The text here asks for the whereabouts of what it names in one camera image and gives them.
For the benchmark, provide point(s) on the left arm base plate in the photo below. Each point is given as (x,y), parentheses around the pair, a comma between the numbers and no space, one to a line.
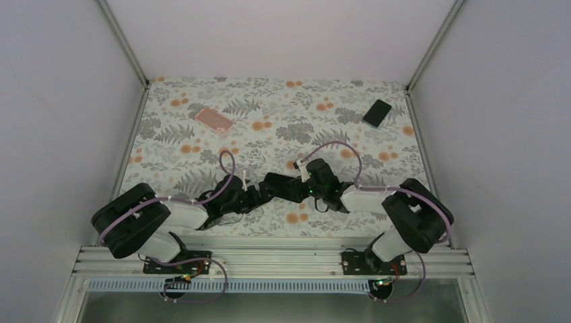
(186,270)

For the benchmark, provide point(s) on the pink phone case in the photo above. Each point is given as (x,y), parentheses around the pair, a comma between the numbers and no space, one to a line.
(214,120)

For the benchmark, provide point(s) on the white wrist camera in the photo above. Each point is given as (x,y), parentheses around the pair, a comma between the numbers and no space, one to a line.
(301,167)
(244,180)

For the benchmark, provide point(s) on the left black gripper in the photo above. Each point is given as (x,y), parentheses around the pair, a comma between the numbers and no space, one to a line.
(255,200)

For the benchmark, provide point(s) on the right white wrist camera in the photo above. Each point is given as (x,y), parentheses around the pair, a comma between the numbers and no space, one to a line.
(301,167)

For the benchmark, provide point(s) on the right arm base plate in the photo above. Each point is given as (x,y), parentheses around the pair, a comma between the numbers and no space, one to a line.
(359,263)

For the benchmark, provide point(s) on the floral patterned table mat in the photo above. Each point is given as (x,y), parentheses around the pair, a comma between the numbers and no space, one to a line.
(276,122)

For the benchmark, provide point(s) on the aluminium mounting rail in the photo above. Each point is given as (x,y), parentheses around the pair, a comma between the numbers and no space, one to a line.
(284,265)

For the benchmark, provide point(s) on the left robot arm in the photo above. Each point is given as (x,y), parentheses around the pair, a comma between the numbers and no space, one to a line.
(140,222)

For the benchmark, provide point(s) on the teal-edged black smartphone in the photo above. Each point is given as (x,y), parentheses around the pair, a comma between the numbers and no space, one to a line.
(377,113)

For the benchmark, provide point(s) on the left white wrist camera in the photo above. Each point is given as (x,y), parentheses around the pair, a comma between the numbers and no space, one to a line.
(244,180)

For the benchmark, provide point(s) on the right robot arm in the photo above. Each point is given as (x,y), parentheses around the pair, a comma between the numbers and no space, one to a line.
(419,219)

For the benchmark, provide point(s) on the black phone case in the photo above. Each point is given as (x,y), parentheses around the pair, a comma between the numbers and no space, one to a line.
(288,188)

